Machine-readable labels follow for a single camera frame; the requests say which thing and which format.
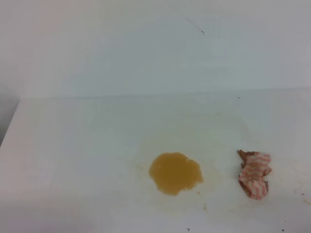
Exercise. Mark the brown coffee stain puddle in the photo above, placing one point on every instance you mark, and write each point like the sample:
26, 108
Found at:
173, 172

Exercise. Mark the pink white striped rag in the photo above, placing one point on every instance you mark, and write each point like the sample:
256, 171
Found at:
254, 168

